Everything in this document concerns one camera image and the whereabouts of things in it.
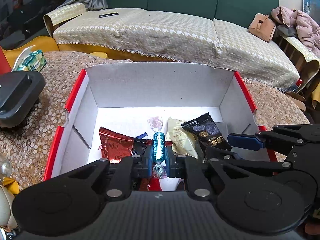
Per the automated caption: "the pink down jacket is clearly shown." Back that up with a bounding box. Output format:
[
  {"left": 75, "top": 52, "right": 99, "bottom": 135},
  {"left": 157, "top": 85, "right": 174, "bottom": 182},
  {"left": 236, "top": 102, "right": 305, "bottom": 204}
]
[{"left": 271, "top": 7, "right": 320, "bottom": 57}]

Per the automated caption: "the red cardboard box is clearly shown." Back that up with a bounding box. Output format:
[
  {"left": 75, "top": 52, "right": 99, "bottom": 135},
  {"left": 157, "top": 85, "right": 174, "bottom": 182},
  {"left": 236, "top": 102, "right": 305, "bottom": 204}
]
[{"left": 44, "top": 62, "right": 265, "bottom": 180}]

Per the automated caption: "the black lidded container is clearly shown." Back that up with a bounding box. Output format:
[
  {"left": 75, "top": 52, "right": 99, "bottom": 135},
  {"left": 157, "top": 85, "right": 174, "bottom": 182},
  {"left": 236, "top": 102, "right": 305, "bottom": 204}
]
[{"left": 0, "top": 71, "right": 46, "bottom": 128}]

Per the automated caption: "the yellow giraffe figure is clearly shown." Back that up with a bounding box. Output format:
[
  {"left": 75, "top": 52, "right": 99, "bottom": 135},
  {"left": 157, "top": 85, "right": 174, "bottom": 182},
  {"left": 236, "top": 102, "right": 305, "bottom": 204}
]
[{"left": 0, "top": 35, "right": 61, "bottom": 68}]

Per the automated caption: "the blue cushion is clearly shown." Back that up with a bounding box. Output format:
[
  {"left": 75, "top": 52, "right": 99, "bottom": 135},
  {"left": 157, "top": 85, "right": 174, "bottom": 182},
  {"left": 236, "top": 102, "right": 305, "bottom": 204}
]
[{"left": 303, "top": 0, "right": 320, "bottom": 25}]

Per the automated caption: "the tan handbag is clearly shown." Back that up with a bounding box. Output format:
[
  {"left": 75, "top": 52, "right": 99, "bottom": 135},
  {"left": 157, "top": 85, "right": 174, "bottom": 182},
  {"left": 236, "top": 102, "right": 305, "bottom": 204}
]
[{"left": 248, "top": 13, "right": 276, "bottom": 42}]

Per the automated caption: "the green tissue pack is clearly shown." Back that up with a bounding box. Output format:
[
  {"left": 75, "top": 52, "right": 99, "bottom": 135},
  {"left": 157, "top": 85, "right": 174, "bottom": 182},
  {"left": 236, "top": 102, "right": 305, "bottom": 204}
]
[{"left": 12, "top": 45, "right": 47, "bottom": 72}]

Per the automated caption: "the white blue milk snack packet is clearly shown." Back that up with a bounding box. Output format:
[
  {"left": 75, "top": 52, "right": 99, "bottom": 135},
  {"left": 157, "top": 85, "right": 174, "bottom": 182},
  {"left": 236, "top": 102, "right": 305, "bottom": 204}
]
[{"left": 136, "top": 132, "right": 148, "bottom": 139}]

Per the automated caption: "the dark red foil Oreo bag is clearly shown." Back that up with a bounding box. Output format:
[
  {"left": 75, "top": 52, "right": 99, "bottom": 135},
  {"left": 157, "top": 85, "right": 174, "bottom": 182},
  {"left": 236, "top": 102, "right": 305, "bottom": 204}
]
[{"left": 99, "top": 127, "right": 152, "bottom": 164}]

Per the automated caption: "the blue candy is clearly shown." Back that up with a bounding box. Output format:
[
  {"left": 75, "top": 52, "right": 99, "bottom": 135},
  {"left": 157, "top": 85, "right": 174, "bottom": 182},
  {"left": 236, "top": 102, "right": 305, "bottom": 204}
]
[{"left": 148, "top": 116, "right": 165, "bottom": 179}]

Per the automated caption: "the beige sofa cover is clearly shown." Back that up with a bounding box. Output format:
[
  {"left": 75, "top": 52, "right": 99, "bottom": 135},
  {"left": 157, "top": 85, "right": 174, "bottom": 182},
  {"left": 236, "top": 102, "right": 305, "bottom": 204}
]
[{"left": 43, "top": 3, "right": 299, "bottom": 90}]

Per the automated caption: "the black snack packet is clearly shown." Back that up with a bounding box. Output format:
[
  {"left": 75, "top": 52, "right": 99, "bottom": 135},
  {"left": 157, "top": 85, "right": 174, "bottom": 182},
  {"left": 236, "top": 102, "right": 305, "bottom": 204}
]
[{"left": 181, "top": 112, "right": 232, "bottom": 157}]

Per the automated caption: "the red snack bag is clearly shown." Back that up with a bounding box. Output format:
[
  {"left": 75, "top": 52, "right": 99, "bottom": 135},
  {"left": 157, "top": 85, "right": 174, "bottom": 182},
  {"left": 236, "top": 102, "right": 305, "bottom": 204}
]
[{"left": 138, "top": 178, "right": 162, "bottom": 192}]

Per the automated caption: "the cream snack packet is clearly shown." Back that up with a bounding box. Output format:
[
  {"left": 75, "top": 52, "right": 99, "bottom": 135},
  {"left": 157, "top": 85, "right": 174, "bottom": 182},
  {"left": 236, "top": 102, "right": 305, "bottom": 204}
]
[{"left": 165, "top": 118, "right": 198, "bottom": 159}]

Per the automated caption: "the red water bottle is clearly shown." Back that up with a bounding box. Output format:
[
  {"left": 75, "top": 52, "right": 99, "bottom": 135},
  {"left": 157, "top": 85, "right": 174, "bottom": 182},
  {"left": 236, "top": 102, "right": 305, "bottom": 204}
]
[{"left": 0, "top": 48, "right": 11, "bottom": 75}]

